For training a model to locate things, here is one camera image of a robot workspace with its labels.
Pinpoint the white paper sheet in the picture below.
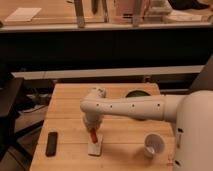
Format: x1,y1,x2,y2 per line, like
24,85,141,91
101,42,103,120
5,7,41,22

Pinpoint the black chair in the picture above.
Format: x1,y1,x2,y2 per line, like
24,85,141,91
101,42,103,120
0,78,23,161

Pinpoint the white cup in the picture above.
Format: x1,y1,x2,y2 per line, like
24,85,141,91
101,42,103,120
144,133,165,158

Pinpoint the dark panel at right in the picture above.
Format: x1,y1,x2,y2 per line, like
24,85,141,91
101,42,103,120
189,55,213,93

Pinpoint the white sponge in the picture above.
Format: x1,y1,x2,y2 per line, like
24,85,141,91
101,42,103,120
87,134,103,156

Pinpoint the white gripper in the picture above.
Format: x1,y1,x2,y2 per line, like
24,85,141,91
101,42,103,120
83,113,103,135

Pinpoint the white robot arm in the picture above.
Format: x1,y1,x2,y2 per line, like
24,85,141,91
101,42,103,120
80,87,213,171

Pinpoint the green bowl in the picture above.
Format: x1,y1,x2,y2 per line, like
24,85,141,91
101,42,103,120
126,90,150,98

